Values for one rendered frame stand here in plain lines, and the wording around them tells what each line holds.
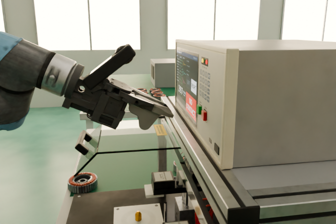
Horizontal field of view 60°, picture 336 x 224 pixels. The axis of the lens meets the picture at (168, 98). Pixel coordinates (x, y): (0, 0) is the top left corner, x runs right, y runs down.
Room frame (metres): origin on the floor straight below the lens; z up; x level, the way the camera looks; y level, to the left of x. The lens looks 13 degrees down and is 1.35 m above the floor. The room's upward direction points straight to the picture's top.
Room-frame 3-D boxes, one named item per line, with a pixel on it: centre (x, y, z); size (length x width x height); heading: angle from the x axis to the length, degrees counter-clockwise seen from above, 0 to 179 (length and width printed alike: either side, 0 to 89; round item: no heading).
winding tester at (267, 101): (0.70, -0.25, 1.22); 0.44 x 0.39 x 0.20; 9
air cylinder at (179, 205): (0.80, -0.05, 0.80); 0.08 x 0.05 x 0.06; 9
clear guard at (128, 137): (0.78, 0.08, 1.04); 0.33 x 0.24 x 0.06; 99
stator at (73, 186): (1.03, 0.33, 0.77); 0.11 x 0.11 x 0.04
